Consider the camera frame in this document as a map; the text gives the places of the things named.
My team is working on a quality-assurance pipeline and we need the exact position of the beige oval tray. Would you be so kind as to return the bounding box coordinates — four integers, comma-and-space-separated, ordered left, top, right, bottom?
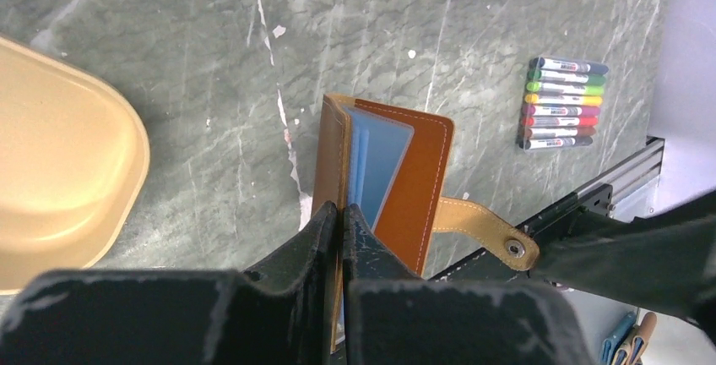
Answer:
1, 38, 150, 295

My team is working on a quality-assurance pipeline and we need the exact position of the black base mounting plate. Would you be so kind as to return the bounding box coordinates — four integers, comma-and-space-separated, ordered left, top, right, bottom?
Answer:
431, 183, 613, 281

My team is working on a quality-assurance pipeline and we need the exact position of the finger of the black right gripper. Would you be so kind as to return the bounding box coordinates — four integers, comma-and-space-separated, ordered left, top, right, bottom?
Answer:
532, 192, 715, 340

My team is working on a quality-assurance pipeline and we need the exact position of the brown leather card holder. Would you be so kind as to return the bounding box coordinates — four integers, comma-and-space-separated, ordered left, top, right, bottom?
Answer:
310, 93, 541, 355

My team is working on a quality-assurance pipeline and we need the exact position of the aluminium frame rail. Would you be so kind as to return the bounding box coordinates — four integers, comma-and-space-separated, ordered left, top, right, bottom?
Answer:
576, 137, 665, 222

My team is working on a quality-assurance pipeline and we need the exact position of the pack of coloured markers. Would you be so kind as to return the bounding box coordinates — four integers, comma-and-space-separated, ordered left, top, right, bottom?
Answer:
517, 57, 610, 152

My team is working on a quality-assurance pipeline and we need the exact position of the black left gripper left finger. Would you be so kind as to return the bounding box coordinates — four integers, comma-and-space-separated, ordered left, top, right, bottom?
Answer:
1, 202, 338, 364

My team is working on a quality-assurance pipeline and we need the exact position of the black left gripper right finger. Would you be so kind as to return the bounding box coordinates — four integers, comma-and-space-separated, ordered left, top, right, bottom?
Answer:
343, 205, 592, 364

